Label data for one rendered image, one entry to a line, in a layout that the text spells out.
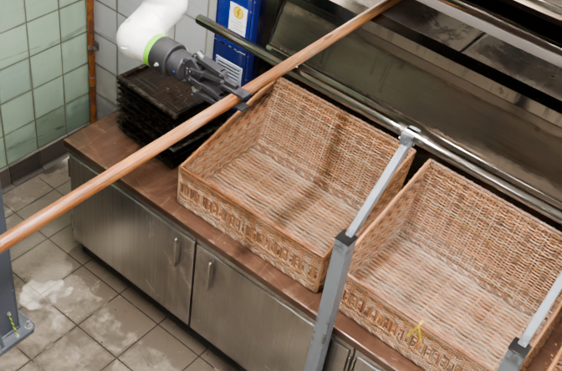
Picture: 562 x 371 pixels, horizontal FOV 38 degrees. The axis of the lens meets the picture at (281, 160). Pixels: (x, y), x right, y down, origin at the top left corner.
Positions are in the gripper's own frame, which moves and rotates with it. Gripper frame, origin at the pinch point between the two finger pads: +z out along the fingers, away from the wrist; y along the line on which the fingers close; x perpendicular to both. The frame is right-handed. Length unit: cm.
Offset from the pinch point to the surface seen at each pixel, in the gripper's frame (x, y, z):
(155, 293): -6, 105, -30
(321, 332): 0, 59, 38
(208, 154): -24, 49, -26
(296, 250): -11, 49, 19
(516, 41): -45, -21, 48
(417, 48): -60, 3, 18
